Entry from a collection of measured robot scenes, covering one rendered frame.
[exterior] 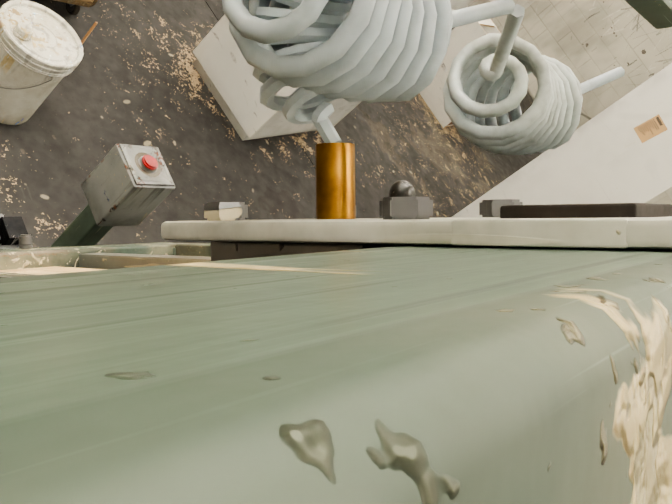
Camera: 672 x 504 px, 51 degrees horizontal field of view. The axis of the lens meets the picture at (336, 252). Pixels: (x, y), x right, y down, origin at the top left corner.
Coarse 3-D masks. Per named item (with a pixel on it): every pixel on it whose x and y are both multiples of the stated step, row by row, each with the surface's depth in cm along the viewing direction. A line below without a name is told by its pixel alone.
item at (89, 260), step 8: (80, 256) 137; (88, 256) 135; (96, 256) 134; (104, 256) 132; (112, 256) 131; (120, 256) 129; (128, 256) 128; (136, 256) 126; (144, 256) 125; (152, 256) 125; (160, 256) 125; (168, 256) 124; (176, 256) 124; (184, 256) 124; (192, 256) 123; (200, 256) 123; (80, 264) 137; (88, 264) 135; (96, 264) 134; (104, 264) 132; (112, 264) 131; (120, 264) 129; (128, 264) 128; (136, 264) 126; (144, 264) 125; (152, 264) 124; (160, 264) 123; (168, 264) 121
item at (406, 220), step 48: (288, 0) 26; (336, 0) 26; (288, 48) 27; (288, 96) 30; (336, 144) 27; (336, 192) 28; (192, 240) 26; (240, 240) 25; (288, 240) 23; (336, 240) 22; (384, 240) 21; (432, 240) 20; (480, 240) 19; (528, 240) 18; (576, 240) 18; (624, 240) 17
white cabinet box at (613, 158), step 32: (640, 96) 398; (608, 128) 410; (640, 128) 401; (544, 160) 432; (576, 160) 423; (608, 160) 414; (640, 160) 405; (512, 192) 447; (544, 192) 436; (576, 192) 427; (608, 192) 418; (640, 192) 409
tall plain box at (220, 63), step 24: (456, 0) 355; (216, 24) 353; (216, 48) 356; (216, 72) 359; (240, 72) 352; (216, 96) 366; (240, 96) 355; (240, 120) 359; (264, 120) 351; (336, 120) 422
